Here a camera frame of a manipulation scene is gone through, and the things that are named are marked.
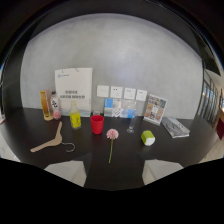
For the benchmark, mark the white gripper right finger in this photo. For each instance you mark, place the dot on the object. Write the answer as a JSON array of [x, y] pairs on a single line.
[[156, 169]]

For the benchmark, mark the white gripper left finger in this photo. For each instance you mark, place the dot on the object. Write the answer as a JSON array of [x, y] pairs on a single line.
[[70, 170]]

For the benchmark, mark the wooden clothes hanger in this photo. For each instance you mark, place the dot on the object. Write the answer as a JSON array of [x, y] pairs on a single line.
[[53, 141]]

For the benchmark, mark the grey magazine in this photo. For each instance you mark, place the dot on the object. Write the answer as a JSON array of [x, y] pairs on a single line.
[[175, 126]]

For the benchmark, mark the pink artificial flower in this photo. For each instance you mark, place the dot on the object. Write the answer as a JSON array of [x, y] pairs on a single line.
[[112, 138]]

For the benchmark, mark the red plastic cup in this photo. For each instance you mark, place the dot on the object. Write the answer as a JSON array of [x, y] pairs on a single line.
[[97, 124]]

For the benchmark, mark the clear glass vase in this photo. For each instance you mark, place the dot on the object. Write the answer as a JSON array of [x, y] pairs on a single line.
[[131, 121]]

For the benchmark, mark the yellow drink bottle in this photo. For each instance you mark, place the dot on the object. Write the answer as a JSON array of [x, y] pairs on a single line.
[[75, 116]]

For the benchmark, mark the colourful standing brochure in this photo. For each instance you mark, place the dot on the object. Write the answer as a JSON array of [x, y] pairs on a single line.
[[155, 109]]

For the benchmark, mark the small glass jar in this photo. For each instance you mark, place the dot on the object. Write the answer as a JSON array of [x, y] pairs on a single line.
[[96, 113]]

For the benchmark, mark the clear bottle pink label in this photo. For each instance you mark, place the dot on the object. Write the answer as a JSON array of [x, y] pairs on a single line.
[[55, 106]]

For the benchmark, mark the clear plastic packet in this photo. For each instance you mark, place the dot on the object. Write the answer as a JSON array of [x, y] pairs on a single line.
[[128, 108]]

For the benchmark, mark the blue white packet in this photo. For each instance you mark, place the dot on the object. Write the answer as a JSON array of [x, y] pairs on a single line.
[[112, 107]]

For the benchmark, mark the white paper bag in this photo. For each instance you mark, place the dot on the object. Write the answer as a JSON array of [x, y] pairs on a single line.
[[74, 88]]

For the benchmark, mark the white wall socket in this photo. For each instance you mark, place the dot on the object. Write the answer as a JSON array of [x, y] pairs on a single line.
[[129, 93], [116, 92], [141, 95]]

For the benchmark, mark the white wall switch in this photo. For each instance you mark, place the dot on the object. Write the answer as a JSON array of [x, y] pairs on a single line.
[[102, 91]]

